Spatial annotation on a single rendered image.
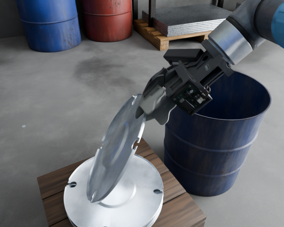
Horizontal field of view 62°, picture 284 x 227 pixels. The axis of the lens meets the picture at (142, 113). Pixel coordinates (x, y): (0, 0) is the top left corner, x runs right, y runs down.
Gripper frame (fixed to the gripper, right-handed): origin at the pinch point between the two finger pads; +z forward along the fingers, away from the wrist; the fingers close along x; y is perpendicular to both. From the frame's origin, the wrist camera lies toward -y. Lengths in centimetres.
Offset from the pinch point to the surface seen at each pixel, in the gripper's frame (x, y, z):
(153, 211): 21.8, 6.8, 18.6
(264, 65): 144, -147, -50
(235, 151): 54, -19, -2
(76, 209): 7.0, 3.3, 33.4
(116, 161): 1.8, 5.1, 11.0
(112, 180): 1.5, 9.6, 12.4
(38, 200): 15, -29, 79
